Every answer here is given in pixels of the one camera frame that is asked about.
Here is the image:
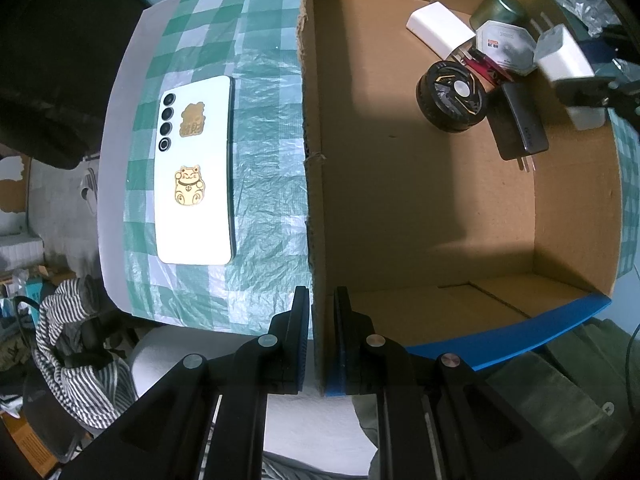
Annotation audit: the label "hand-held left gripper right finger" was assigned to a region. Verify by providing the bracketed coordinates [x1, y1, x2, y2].
[325, 286, 583, 480]

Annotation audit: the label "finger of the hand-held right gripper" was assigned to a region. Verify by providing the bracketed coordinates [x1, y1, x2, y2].
[580, 24, 640, 78]
[554, 74, 640, 128]

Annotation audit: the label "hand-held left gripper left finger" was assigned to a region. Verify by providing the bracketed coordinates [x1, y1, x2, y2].
[57, 285, 312, 480]

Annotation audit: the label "white charger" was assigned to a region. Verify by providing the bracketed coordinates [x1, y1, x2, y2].
[534, 24, 610, 132]

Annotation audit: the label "black charger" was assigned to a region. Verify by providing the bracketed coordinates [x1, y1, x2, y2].
[487, 82, 550, 173]

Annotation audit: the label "white octagonal box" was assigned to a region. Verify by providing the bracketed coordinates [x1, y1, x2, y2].
[474, 20, 537, 77]

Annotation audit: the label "green round tin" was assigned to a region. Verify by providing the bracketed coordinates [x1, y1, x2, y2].
[469, 0, 527, 31]

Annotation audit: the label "black round case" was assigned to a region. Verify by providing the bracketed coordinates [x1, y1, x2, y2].
[415, 59, 487, 134]

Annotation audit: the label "cardboard box with blue rim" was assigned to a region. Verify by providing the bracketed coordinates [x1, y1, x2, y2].
[295, 0, 626, 398]

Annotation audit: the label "white oval case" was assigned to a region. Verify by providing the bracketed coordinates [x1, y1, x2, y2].
[406, 1, 477, 60]

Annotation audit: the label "white round stool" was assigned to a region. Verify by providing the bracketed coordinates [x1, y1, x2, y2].
[131, 325, 381, 478]

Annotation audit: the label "white smartphone with gold stickers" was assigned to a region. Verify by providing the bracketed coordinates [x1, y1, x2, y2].
[152, 75, 237, 267]

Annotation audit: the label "green checked tablecloth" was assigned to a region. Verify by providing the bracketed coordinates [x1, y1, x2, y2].
[102, 0, 640, 336]

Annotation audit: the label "green trousers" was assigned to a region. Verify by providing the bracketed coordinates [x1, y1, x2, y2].
[350, 317, 636, 480]

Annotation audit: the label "striped cloth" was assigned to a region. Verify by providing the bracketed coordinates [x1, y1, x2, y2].
[32, 275, 138, 428]

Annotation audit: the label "white slipper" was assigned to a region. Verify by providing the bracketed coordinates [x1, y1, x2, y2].
[80, 169, 101, 215]

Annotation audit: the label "black chair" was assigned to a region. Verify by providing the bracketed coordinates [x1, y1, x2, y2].
[15, 295, 131, 466]

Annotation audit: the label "teal carton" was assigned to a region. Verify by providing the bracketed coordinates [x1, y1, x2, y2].
[20, 280, 43, 311]

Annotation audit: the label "orange cardboard carton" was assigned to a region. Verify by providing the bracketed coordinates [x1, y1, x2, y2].
[0, 410, 56, 471]

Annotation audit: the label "black jacket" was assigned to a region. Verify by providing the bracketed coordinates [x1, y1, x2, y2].
[0, 0, 151, 168]

